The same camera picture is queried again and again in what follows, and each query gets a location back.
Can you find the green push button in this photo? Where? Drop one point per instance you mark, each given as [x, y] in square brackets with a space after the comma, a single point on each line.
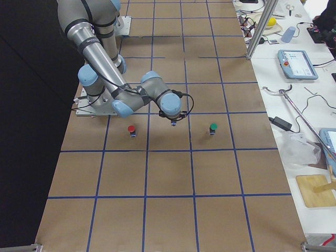
[212, 128]

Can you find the wooden cutting board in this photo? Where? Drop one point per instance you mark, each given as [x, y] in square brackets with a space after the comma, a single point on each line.
[316, 191]

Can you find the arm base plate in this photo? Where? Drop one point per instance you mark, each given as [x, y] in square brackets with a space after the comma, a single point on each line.
[122, 26]
[88, 106]

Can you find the yellow lemon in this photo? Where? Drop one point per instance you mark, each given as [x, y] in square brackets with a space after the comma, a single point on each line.
[271, 23]

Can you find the teach pendant tablet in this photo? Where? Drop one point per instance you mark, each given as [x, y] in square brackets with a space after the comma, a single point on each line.
[296, 65]
[328, 136]

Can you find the blue plastic cup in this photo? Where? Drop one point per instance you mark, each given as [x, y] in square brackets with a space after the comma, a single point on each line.
[288, 35]

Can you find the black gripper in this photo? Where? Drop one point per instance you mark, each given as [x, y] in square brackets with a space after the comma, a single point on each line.
[173, 121]

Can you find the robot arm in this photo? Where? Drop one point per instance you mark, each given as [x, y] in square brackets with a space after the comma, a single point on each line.
[90, 26]

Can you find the aluminium frame post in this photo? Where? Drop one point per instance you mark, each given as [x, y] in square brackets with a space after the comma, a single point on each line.
[265, 16]

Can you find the red push button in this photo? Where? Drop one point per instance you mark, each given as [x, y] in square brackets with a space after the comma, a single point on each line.
[132, 131]

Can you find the clear plastic bag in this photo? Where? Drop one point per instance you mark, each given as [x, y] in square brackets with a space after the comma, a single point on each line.
[297, 150]

